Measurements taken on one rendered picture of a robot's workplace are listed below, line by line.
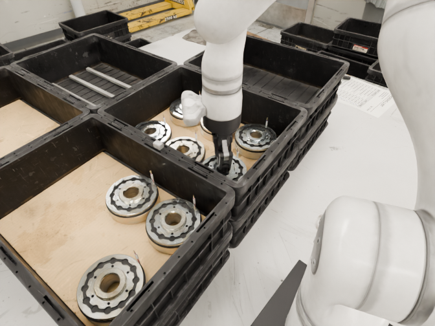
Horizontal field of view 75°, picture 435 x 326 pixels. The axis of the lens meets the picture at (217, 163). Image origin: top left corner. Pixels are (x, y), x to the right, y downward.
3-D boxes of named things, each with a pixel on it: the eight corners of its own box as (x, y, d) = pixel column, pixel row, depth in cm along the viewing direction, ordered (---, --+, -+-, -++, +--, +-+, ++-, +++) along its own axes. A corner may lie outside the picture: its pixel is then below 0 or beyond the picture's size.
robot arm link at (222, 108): (180, 99, 56) (178, 70, 51) (236, 95, 57) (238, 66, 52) (183, 127, 49) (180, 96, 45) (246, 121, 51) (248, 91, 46)
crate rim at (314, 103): (349, 70, 84) (351, 62, 82) (308, 118, 67) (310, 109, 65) (236, 38, 100) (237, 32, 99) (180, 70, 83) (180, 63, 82)
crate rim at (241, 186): (307, 118, 67) (310, 109, 65) (239, 200, 50) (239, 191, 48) (180, 70, 83) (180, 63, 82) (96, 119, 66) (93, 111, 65)
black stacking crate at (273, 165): (298, 148, 73) (309, 112, 65) (235, 228, 57) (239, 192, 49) (184, 99, 90) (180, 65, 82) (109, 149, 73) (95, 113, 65)
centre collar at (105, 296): (133, 280, 44) (133, 279, 44) (108, 308, 41) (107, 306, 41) (112, 262, 46) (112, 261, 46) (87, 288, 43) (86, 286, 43)
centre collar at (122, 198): (149, 192, 57) (148, 190, 56) (129, 207, 54) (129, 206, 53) (133, 180, 59) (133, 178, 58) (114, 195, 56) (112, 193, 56)
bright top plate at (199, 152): (213, 147, 67) (213, 145, 67) (188, 174, 61) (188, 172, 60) (178, 133, 71) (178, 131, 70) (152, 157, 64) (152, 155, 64)
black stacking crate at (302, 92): (338, 97, 91) (350, 64, 83) (299, 147, 74) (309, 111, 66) (235, 64, 107) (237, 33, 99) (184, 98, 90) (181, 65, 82)
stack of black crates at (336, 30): (383, 90, 220) (412, 30, 187) (366, 108, 202) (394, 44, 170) (333, 73, 240) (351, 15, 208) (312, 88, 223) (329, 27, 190)
